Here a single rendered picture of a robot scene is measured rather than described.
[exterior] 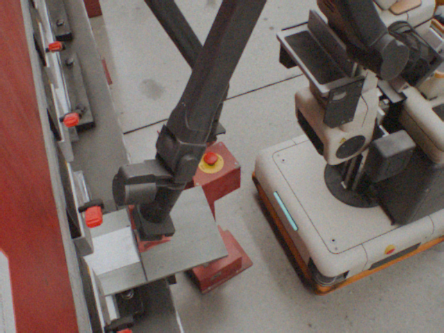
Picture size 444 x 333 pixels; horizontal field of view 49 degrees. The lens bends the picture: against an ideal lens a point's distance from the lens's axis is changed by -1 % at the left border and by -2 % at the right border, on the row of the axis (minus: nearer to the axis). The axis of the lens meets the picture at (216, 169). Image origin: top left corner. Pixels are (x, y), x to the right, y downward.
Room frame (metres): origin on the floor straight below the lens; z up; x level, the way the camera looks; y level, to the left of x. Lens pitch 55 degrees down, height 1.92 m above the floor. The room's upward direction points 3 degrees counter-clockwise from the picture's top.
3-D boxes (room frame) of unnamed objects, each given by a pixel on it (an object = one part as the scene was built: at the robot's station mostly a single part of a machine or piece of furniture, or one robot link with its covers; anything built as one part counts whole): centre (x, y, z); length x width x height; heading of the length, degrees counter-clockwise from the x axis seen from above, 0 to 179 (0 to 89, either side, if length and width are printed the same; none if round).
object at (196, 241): (0.48, 0.14, 1.00); 0.26 x 0.18 x 0.01; 107
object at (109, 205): (0.49, 0.23, 0.89); 0.30 x 0.05 x 0.03; 17
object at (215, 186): (0.86, 0.05, 0.75); 0.20 x 0.16 x 0.18; 30
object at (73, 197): (0.41, 0.27, 1.26); 0.15 x 0.09 x 0.17; 17
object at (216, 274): (0.87, 0.02, 0.06); 0.25 x 0.20 x 0.12; 120
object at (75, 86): (1.03, 0.40, 0.89); 0.30 x 0.05 x 0.03; 17
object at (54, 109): (0.60, 0.33, 1.26); 0.15 x 0.09 x 0.17; 17
